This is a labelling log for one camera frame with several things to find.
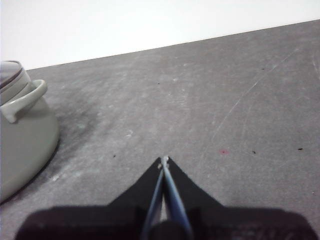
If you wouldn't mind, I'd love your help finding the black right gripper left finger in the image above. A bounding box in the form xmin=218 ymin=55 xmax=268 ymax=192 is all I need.
xmin=14 ymin=156 xmax=166 ymax=240

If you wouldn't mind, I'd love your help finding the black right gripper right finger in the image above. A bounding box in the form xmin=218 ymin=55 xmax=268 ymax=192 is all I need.
xmin=163 ymin=156 xmax=315 ymax=240

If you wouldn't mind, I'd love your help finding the glass lid with green knob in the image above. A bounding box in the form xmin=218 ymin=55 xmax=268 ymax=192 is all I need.
xmin=0 ymin=60 xmax=25 ymax=90

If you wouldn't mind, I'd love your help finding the pale green electric cooking pot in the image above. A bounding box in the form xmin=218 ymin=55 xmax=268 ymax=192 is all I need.
xmin=0 ymin=60 xmax=60 ymax=205

